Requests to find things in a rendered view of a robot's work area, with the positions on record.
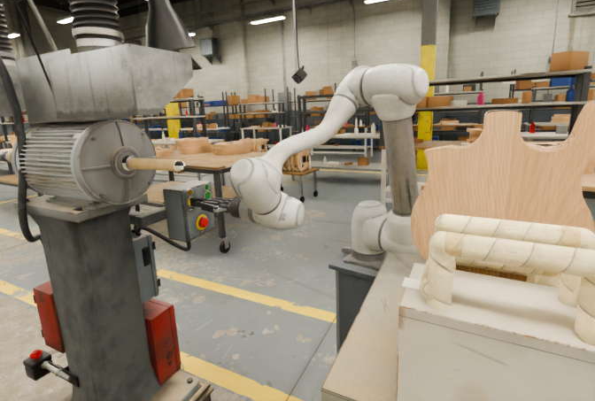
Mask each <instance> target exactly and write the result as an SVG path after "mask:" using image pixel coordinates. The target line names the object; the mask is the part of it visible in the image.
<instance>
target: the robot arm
mask: <svg viewBox="0 0 595 401"><path fill-rule="evenodd" d="M428 90H429V78H428V76H427V74H426V72H425V71H424V70H422V69H421V68H420V67H418V66H414V65H410V64H402V63H400V64H388V65H382V66H376V67H372V68H371V67H370V66H358V67H356V68H354V69H353V70H352V71H350V72H349V73H348V74H347V75H346V76H345V78H344V79H343V81H342V82H341V83H340V85H339V86H338V88H337V89H336V93H335V94H334V96H333V98H332V99H331V102H330V105H329V107H328V110H327V113H326V115H325V117H324V119H323V121H322V123H321V124H320V125H319V126H318V127H315V128H313V129H311V130H308V131H305V132H303V133H301V134H298V135H293V136H292V137H289V138H287V139H284V140H282V141H281V142H279V143H277V144H276V145H275V146H274V147H273V148H272V149H271V150H270V151H269V152H268V153H267V154H266V155H264V156H263V157H259V158H241V159H239V160H237V161H236V162H235V163H234V164H233V165H232V167H231V169H230V172H229V180H230V184H231V186H232V189H233V190H234V191H235V193H236V197H234V198H222V197H214V198H213V199H210V198H209V199H208V200H207V198H199V197H192V198H191V199H190V206H196V207H201V210H204V211H207V212H213V213H214V214H219V212H225V213H230V214H231V215H232V217H234V218H238V219H242V220H243V221H248V222H253V223H259V224H261V225H263V226H266V227H273V228H294V227H299V226H300V224H301V223H302V221H303V219H304V217H305V207H304V204H303V203H302V202H300V201H299V200H297V199H296V198H294V197H288V195H287V194H285V193H283V192H281V191H280V189H281V184H282V178H283V174H282V166H283V164H284V163H285V161H286V160H287V159H288V158H289V157H290V156H292V155H294V154H297V153H299V152H301V151H304V150H308V149H311V148H313V147H316V146H318V145H321V144H323V143H325V142H326V141H328V140H329V139H331V138H332V137H333V136H334V135H335V134H336V133H337V132H338V131H339V129H340V128H341V127H342V126H343V125H344V124H345V123H346V121H347V120H348V119H349V118H350V117H351V116H352V115H353V114H354V113H355V112H356V111H357V110H358V109H359V108H362V107H366V106H370V105H373V107H374V109H375V111H376V113H377V116H378V117H379V119H380V120H381V121H382V128H383V136H384V143H385V150H386V158H387V165H388V173H389V180H390V193H391V201H392V209H391V210H390V212H387V208H386V207H385V206H384V205H383V204H382V203H380V202H378V201H375V200H367V201H362V202H360V203H359V204H358V205H357V206H356V207H355V210H354V212H353V215H352V224H351V239H352V246H351V247H343V248H342V252H343V253H346V254H348V255H349V256H347V257H345V258H344V259H343V262H344V263H345V264H352V265H355V266H362V267H365V268H369V269H373V270H375V271H377V272H379V270H380V268H381V266H382V265H383V261H384V260H385V258H386V256H387V254H388V253H389V252H390V251H394V252H401V253H406V254H413V255H418V256H421V254H420V253H419V252H418V250H417V249H416V247H415V244H414V242H413V237H412V232H411V216H412V211H413V207H414V204H415V202H416V200H417V198H418V196H419V194H418V184H417V173H416V164H415V151H414V141H413V122H412V116H413V114H414V112H415V109H416V105H417V104H418V103H419V102H421V101H422V100H423V99H424V97H425V96H426V95H427V92H428Z"/></svg>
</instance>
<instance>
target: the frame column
mask: <svg viewBox="0 0 595 401"><path fill-rule="evenodd" d="M130 209H131V207H128V208H126V209H122V210H119V211H116V212H112V213H108V214H106V215H103V216H100V217H96V218H94V219H91V220H86V221H83V222H80V223H77V222H72V221H67V220H59V219H54V218H50V217H45V216H41V215H36V214H32V213H29V215H30V216H31V217H32V219H33V220H34V221H35V223H36V224H37V225H38V226H39V229H40V234H41V238H42V246H43V250H44V255H45V258H46V263H47V267H48V271H49V276H50V284H51V287H52V292H53V296H54V300H55V305H56V309H57V313H58V321H59V326H60V329H61V334H62V338H63V342H64V346H65V351H66V358H67V363H68V367H69V371H70V373H72V374H75V375H76V376H77V377H78V382H79V386H80V387H79V388H77V387H76V386H74V385H73V396H72V399H71V401H148V400H149V399H150V398H151V397H153V396H154V395H155V394H156V393H157V392H158V391H159V390H160V389H161V388H162V387H163V385H164V384H163V385H162V386H160V385H159V383H158V378H157V376H156V375H155V373H154V370H153V367H152V365H151V355H150V349H149V343H148V336H147V331H146V325H145V319H144V313H143V302H142V296H141V290H140V284H139V278H138V272H137V266H136V261H135V249H134V244H133V237H132V232H131V226H130V219H129V213H130Z"/></svg>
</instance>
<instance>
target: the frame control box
mask: <svg viewBox="0 0 595 401"><path fill-rule="evenodd" d="M206 183H208V184H209V185H210V188H209V189H208V190H205V189H204V185H205V184H206ZM188 189H192V190H193V194H192V196H190V197H189V196H188V195H187V190H188ZM206 192H210V193H211V198H210V199H213V193H212V184H211V182H210V181H194V180H193V181H187V182H184V183H181V184H178V185H174V186H172V187H168V188H165V189H163V194H164V201H165V208H166V221H167V228H168V235H169V238H168V237H166V236H164V235H162V234H160V233H159V232H157V231H156V230H154V229H152V228H150V227H138V228H137V229H136V232H135V235H134V236H133V237H134V238H137V237H140V236H141V234H142V233H141V230H145V231H148V232H150V233H152V234H154V235H155V236H157V237H159V238H161V239H162V240H164V241H166V242H167V243H170V244H172V245H173V246H174V247H176V248H178V249H180V250H182V251H189V250H190V249H191V242H190V241H191V240H193V239H195V238H197V237H199V236H201V235H203V234H205V233H207V232H209V231H211V230H213V229H215V220H214V213H213V212H207V211H204V210H201V207H196V206H190V205H189V199H190V198H191V197H199V198H205V194H206ZM203 217H206V218H207V219H208V225H207V227H200V220H201V219H202V218H203ZM171 239H172V240H171ZM173 240H176V241H182V242H185V243H187V247H184V246H182V245H180V244H178V243H176V242H174V241H173Z"/></svg>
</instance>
